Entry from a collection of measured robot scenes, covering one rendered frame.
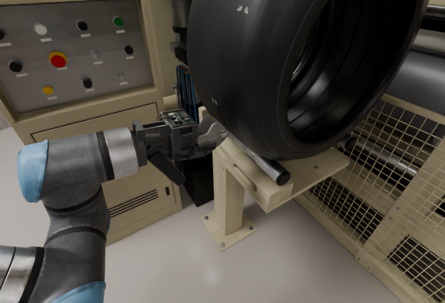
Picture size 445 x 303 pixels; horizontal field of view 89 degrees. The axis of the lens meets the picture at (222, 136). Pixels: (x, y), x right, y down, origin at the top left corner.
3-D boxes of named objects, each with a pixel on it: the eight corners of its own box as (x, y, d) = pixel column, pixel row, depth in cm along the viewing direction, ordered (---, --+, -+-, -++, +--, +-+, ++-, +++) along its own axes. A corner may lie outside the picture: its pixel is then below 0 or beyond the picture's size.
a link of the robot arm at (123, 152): (117, 189, 40) (108, 157, 47) (145, 180, 42) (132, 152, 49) (108, 149, 35) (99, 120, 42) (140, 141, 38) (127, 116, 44)
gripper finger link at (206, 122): (229, 115, 52) (193, 122, 47) (226, 136, 55) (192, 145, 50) (222, 109, 54) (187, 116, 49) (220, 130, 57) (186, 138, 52)
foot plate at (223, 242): (200, 217, 150) (200, 216, 148) (234, 200, 161) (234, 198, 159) (220, 253, 131) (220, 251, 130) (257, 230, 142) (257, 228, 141)
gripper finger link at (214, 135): (237, 122, 49) (199, 129, 45) (234, 143, 53) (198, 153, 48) (229, 115, 52) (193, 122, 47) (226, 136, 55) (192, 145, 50)
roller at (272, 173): (222, 120, 84) (211, 125, 82) (221, 110, 81) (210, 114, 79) (290, 181, 60) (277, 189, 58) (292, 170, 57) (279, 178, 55)
